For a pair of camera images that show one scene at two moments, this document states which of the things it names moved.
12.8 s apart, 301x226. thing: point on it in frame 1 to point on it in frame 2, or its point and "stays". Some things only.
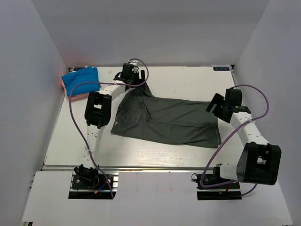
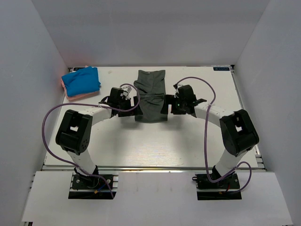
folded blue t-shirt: x=88 y=74 stays
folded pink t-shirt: x=75 y=97 stays
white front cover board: x=150 y=198 stays
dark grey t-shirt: x=187 y=124 to x=151 y=86
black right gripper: x=218 y=99 to x=170 y=100
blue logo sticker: x=222 y=68 stays
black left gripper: x=142 y=80 to x=137 y=111
